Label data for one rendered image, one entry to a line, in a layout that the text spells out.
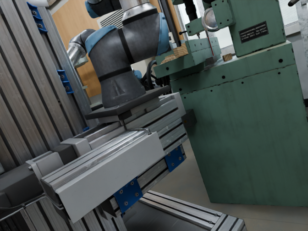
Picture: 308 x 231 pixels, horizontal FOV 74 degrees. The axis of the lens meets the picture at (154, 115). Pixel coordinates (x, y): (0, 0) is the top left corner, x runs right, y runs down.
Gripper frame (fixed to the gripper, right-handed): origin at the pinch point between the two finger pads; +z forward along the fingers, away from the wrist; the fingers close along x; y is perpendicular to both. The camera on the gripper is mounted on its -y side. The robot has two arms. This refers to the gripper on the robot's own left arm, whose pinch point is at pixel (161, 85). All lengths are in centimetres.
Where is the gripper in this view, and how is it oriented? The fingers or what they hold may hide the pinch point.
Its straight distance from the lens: 156.4
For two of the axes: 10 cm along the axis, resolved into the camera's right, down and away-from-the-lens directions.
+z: 8.5, 2.9, -4.4
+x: -5.2, 3.0, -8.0
